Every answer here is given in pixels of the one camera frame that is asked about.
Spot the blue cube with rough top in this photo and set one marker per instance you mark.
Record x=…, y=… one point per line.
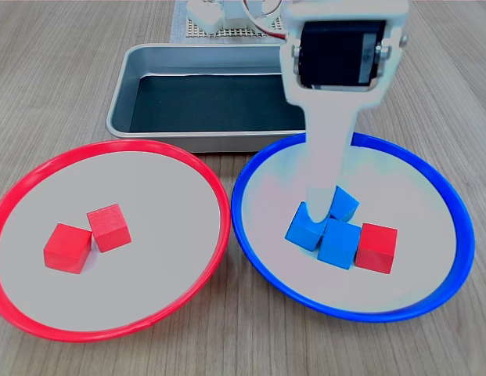
x=338, y=244

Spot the pale perforated base plate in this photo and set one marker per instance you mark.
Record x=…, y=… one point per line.
x=235, y=34

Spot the steel tray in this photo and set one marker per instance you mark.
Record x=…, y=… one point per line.
x=121, y=117

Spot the black tray mat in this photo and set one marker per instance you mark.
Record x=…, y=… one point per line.
x=207, y=102

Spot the red-rimmed white plate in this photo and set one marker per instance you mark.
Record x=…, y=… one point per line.
x=129, y=235

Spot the blue-rimmed white plate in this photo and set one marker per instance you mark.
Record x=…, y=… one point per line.
x=415, y=235

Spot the red cube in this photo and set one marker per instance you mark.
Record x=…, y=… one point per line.
x=109, y=227
x=375, y=248
x=66, y=248

